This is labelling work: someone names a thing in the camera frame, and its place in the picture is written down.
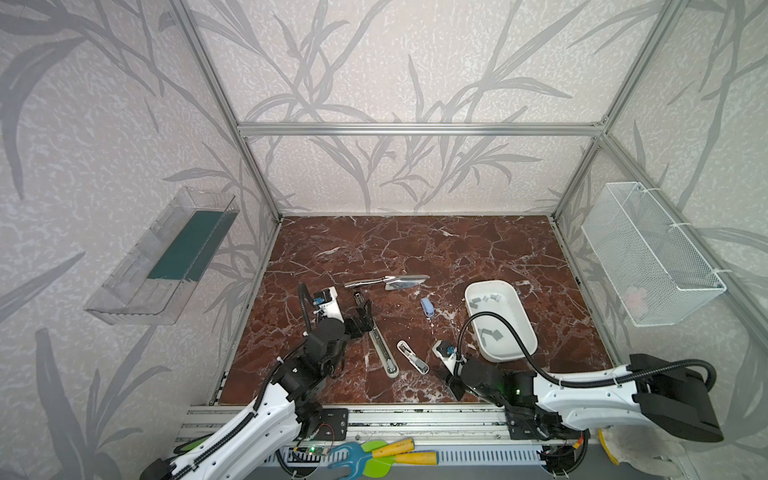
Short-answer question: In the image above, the white plastic tray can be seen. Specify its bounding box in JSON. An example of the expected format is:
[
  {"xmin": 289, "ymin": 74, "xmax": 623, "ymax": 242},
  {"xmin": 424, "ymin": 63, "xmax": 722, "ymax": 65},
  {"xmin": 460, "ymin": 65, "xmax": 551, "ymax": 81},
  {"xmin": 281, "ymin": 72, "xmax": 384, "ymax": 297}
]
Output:
[{"xmin": 464, "ymin": 280, "xmax": 538, "ymax": 363}]

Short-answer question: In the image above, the green trowel yellow handle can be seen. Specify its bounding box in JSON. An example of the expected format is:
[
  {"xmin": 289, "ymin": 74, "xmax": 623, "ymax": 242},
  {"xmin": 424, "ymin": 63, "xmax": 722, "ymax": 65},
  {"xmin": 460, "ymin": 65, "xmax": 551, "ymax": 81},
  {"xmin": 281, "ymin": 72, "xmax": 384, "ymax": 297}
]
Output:
[{"xmin": 363, "ymin": 438, "xmax": 439, "ymax": 479}]

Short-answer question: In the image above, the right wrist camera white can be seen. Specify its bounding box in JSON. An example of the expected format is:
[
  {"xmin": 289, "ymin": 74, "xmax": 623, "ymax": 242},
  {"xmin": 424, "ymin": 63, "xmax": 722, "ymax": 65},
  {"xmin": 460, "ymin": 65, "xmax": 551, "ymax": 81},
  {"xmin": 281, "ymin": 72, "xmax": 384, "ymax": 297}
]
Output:
[{"xmin": 432, "ymin": 340, "xmax": 457, "ymax": 374}]

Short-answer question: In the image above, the white wire mesh basket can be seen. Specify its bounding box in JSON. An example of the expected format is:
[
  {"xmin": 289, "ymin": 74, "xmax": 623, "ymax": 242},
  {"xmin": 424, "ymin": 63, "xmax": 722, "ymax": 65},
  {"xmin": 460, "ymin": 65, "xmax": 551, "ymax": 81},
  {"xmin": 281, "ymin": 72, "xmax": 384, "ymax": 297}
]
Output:
[{"xmin": 582, "ymin": 182, "xmax": 727, "ymax": 327}]

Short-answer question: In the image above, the white knit work glove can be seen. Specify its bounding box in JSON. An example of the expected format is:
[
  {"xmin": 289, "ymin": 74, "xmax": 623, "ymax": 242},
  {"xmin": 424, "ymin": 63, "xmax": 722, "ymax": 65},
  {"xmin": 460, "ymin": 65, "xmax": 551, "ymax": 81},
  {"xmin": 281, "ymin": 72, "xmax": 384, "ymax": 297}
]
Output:
[{"xmin": 598, "ymin": 425, "xmax": 685, "ymax": 478}]

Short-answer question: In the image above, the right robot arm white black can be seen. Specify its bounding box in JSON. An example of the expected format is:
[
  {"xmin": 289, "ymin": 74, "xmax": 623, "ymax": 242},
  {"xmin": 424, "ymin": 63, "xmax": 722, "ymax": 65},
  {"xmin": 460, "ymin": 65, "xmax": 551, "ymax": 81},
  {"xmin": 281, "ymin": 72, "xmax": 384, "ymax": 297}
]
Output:
[{"xmin": 442, "ymin": 351, "xmax": 724, "ymax": 443}]

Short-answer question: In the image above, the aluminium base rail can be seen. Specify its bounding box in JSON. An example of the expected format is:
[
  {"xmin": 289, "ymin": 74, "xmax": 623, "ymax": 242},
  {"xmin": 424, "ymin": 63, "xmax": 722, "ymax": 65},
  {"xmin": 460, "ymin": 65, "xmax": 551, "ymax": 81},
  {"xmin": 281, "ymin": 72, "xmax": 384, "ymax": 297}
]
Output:
[{"xmin": 173, "ymin": 403, "xmax": 637, "ymax": 469}]

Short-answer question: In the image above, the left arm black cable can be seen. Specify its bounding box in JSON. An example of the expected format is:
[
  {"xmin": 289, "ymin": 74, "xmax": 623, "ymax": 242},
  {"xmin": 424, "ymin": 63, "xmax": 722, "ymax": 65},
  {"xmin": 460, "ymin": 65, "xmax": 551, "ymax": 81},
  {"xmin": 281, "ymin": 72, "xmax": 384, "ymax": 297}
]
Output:
[{"xmin": 167, "ymin": 281, "xmax": 319, "ymax": 480}]

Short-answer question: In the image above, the pink object in basket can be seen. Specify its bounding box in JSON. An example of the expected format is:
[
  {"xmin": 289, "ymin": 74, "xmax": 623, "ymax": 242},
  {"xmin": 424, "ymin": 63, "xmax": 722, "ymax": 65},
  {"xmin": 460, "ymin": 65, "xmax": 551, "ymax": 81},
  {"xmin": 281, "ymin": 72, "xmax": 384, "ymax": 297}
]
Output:
[{"xmin": 622, "ymin": 286, "xmax": 649, "ymax": 320}]

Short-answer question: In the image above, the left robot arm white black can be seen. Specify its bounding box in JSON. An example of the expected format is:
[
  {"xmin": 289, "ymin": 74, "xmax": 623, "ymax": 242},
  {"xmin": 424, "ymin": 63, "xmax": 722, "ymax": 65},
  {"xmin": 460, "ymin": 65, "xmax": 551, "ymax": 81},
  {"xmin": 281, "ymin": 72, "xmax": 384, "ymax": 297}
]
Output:
[{"xmin": 140, "ymin": 294, "xmax": 373, "ymax": 479}]

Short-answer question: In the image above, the green black work glove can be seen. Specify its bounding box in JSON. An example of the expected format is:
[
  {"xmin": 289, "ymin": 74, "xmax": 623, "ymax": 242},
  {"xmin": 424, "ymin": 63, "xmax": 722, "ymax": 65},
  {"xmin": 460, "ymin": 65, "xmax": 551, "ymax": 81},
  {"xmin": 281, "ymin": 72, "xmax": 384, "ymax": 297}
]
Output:
[{"xmin": 173, "ymin": 435, "xmax": 209, "ymax": 455}]

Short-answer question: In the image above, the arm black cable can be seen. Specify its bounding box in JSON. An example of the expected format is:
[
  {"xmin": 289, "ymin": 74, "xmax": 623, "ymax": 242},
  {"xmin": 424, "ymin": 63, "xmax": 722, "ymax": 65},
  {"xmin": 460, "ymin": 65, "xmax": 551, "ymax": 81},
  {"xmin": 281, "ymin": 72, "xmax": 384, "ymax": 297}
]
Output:
[
  {"xmin": 167, "ymin": 281, "xmax": 319, "ymax": 480},
  {"xmin": 455, "ymin": 310, "xmax": 719, "ymax": 391}
]

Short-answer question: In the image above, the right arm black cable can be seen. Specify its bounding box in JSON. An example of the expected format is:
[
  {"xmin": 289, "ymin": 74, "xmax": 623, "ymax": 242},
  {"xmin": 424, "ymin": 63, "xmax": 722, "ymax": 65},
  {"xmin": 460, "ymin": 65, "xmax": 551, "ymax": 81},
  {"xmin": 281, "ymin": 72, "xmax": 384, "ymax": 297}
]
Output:
[{"xmin": 455, "ymin": 310, "xmax": 719, "ymax": 391}]

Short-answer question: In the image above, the black white stapler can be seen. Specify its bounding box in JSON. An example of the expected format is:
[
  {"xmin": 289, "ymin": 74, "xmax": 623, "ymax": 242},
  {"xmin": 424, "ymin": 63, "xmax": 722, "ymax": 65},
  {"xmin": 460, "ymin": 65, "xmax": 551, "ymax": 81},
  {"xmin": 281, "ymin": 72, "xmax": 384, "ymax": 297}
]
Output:
[{"xmin": 353, "ymin": 291, "xmax": 400, "ymax": 379}]

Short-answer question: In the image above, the small white stapler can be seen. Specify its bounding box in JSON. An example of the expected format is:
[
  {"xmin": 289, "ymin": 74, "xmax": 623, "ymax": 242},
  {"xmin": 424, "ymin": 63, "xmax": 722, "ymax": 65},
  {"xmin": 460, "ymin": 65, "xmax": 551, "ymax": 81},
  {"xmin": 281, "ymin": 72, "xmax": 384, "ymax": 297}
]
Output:
[{"xmin": 397, "ymin": 340, "xmax": 429, "ymax": 375}]

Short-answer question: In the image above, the clear acrylic wall shelf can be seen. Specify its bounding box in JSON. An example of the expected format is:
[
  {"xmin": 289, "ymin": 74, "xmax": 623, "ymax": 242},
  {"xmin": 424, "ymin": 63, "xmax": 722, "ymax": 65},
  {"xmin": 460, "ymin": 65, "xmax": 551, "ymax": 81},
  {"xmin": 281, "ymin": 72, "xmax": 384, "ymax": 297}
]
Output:
[{"xmin": 84, "ymin": 187, "xmax": 240, "ymax": 326}]

